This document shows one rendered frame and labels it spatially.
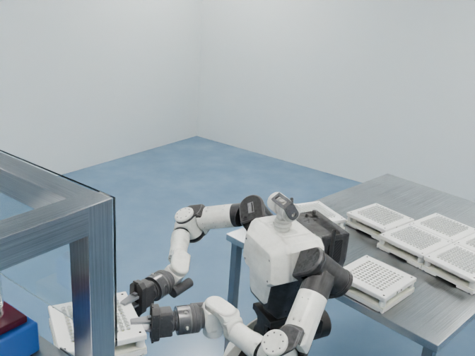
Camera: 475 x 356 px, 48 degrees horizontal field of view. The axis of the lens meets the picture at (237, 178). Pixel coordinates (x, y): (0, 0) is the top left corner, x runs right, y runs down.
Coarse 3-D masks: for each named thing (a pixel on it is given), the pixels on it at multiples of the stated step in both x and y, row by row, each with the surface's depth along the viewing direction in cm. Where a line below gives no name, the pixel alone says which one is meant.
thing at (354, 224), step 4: (348, 224) 280; (352, 224) 278; (356, 224) 277; (360, 224) 277; (356, 228) 276; (360, 228) 274; (364, 228) 273; (368, 228) 273; (372, 228) 273; (368, 232) 270; (372, 232) 269; (376, 232) 269; (380, 232) 269; (372, 236) 269; (376, 236) 267
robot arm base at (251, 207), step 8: (248, 200) 199; (256, 200) 198; (240, 208) 198; (248, 208) 197; (256, 208) 196; (264, 208) 196; (240, 216) 197; (248, 216) 195; (256, 216) 194; (264, 216) 193; (248, 224) 196
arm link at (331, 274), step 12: (324, 264) 160; (336, 264) 164; (312, 276) 160; (324, 276) 160; (336, 276) 162; (348, 276) 165; (300, 288) 160; (312, 288) 158; (324, 288) 158; (336, 288) 163
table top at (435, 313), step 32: (352, 192) 326; (384, 192) 330; (416, 192) 333; (352, 256) 249; (384, 256) 251; (416, 288) 227; (448, 288) 228; (384, 320) 206; (416, 320) 205; (448, 320) 206
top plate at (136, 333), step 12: (120, 300) 172; (60, 312) 164; (132, 312) 166; (60, 324) 158; (72, 324) 159; (60, 336) 153; (120, 336) 155; (132, 336) 155; (144, 336) 157; (72, 348) 149
